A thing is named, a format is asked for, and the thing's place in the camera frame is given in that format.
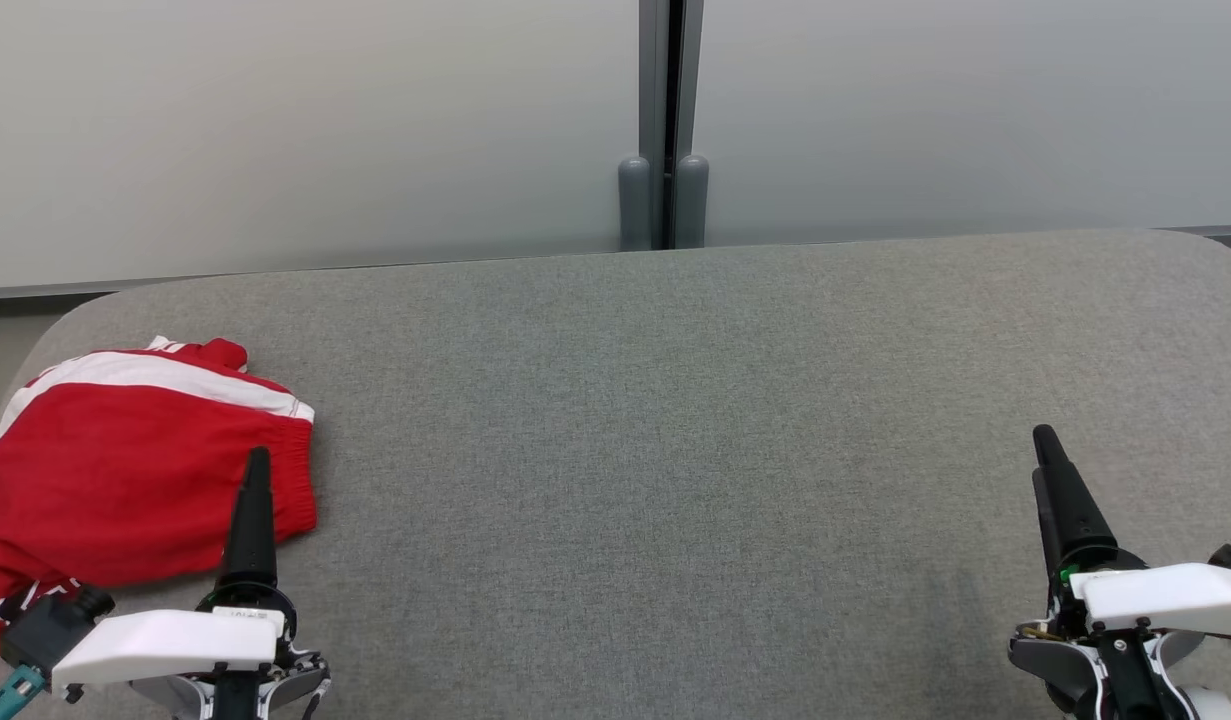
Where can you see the grey cylindrical frame foot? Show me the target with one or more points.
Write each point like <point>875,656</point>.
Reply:
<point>634,205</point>
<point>691,200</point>

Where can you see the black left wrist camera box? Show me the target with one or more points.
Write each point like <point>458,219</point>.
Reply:
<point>50,630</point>

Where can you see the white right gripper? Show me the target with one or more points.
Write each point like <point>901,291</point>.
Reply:
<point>1155,600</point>

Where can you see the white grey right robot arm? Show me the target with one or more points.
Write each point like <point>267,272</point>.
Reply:
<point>1215,706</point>

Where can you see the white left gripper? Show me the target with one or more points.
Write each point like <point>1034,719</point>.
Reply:
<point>165,645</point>

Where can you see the grey vertical partition frame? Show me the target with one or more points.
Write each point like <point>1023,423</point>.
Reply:
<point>653,80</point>

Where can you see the red shorts with white stripe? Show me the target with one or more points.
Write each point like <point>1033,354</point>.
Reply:
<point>125,470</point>

